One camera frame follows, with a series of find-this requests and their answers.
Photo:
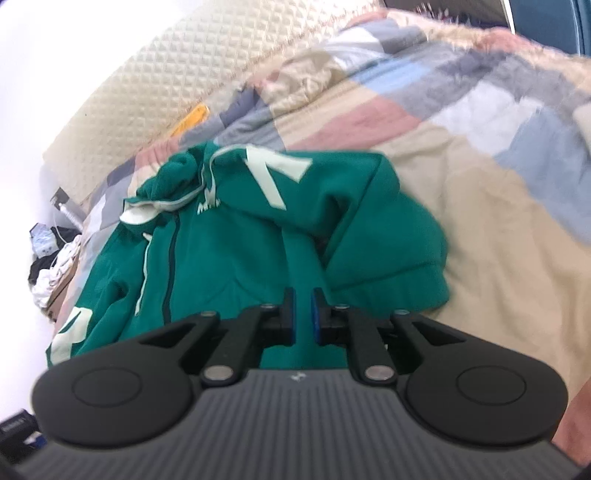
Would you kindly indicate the white crumpled clothes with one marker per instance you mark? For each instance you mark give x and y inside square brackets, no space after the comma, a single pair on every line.
[55,272]

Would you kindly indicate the patchwork quilt bed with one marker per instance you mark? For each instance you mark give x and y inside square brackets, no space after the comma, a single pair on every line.
[485,161]

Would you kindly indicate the cream quilted headboard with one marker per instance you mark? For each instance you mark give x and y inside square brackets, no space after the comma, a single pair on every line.
[152,92]

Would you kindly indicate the white bottle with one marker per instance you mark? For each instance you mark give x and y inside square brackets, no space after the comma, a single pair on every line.
[71,214]

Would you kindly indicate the pale blue plastic bag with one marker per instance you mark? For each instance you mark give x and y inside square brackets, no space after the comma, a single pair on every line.
[44,240]

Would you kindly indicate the wooden nightstand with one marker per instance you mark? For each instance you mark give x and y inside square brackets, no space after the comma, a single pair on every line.
[62,295]

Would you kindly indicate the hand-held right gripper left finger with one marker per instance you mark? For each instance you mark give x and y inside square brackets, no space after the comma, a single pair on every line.
[289,318]

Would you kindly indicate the yellow item by headboard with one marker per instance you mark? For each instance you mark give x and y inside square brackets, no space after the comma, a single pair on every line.
[191,120]

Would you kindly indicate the dark blue panel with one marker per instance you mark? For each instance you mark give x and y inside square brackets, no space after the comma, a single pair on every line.
[549,23]

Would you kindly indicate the green printed hoodie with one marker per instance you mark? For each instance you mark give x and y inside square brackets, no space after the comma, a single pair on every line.
[240,249]

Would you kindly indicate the black crumpled cloth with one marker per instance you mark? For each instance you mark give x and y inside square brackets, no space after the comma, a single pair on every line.
[39,272]

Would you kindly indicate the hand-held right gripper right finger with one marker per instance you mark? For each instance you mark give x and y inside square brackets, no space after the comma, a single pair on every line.
[317,318]

